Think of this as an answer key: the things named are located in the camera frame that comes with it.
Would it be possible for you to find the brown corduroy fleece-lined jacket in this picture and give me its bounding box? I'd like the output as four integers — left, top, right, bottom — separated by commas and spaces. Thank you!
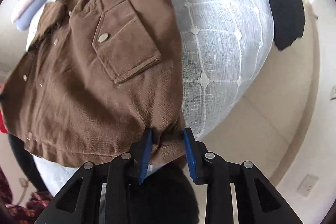
1, 0, 185, 167

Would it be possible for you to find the dark red patterned sleeve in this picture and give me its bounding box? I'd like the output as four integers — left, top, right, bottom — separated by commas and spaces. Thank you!
0, 165, 55, 224

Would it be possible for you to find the red object beside bed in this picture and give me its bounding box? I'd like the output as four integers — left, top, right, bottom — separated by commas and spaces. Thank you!
0, 83, 8, 134

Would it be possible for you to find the white grid-pattern bed blanket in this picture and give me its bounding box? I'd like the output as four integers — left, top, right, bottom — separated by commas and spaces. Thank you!
32, 0, 275, 197

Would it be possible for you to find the lavender blue folded pillow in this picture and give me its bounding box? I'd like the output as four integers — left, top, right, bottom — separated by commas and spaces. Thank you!
15, 0, 46, 31

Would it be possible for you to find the white wall socket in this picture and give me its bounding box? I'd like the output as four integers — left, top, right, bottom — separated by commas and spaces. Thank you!
297, 174, 319, 198

